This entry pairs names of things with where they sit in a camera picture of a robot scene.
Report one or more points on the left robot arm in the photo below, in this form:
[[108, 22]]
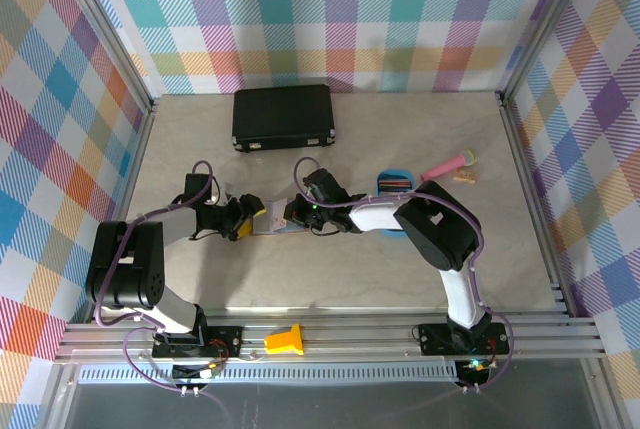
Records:
[[125, 269]]

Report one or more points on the aluminium frame post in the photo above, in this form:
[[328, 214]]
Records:
[[111, 29], [542, 24]]

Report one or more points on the red card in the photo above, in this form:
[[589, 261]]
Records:
[[396, 184]]

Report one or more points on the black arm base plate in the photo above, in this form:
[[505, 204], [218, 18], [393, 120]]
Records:
[[227, 341], [435, 341]]

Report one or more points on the aluminium front rail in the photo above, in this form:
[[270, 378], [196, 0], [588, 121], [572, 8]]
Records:
[[350, 336]]

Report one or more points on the small wooden block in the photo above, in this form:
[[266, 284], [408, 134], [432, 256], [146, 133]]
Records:
[[465, 177]]

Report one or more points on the yellow printed bracket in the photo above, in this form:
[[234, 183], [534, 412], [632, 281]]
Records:
[[285, 341]]

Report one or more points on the pink toy microphone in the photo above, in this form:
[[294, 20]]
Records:
[[450, 165]]

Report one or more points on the aluminium table side rail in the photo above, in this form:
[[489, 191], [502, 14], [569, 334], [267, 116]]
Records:
[[137, 159], [522, 159]]

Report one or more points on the pink leather card holder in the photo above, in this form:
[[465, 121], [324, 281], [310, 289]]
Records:
[[277, 206]]

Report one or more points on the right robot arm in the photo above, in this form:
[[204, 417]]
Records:
[[375, 214]]

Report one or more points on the black hard case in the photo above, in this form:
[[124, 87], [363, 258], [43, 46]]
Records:
[[282, 114]]

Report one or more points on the small controller board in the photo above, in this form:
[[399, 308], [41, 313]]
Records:
[[195, 373], [475, 371]]

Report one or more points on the blue oval tray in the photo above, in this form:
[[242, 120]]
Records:
[[395, 171]]

